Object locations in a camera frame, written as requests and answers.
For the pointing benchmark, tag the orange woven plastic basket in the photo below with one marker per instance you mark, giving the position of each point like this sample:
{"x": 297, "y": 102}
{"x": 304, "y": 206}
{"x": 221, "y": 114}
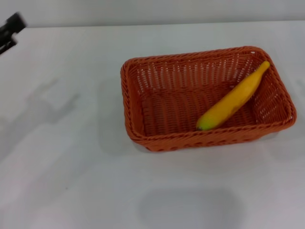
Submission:
{"x": 171, "y": 107}

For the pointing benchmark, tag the yellow banana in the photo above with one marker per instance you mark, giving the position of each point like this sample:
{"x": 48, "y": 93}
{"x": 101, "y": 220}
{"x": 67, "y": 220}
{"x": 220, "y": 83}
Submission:
{"x": 231, "y": 100}

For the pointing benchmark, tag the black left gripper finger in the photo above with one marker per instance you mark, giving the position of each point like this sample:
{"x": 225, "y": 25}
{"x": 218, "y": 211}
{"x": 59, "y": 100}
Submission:
{"x": 14, "y": 25}
{"x": 8, "y": 45}

